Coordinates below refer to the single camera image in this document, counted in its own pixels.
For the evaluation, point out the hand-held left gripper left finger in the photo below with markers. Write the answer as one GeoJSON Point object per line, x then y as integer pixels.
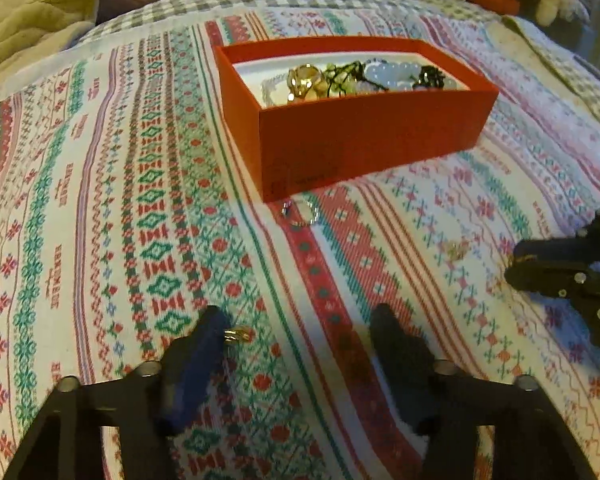
{"type": "Point", "coordinates": [195, 385]}

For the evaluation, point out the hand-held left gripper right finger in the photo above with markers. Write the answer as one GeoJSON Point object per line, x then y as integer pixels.
{"type": "Point", "coordinates": [405, 375]}

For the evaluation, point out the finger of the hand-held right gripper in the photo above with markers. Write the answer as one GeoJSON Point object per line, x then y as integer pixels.
{"type": "Point", "coordinates": [550, 250]}
{"type": "Point", "coordinates": [545, 277]}

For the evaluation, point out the small gold earring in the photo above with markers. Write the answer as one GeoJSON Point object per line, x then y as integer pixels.
{"type": "Point", "coordinates": [455, 250]}

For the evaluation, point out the dark stone pendant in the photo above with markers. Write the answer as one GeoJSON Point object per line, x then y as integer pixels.
{"type": "Point", "coordinates": [429, 77]}

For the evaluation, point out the orange cardboard box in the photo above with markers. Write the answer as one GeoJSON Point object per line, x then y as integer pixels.
{"type": "Point", "coordinates": [370, 135]}

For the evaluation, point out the silver hoop earring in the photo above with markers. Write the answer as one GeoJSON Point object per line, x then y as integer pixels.
{"type": "Point", "coordinates": [311, 220]}

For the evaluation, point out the beige quilted blanket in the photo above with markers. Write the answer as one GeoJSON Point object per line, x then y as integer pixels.
{"type": "Point", "coordinates": [25, 10]}

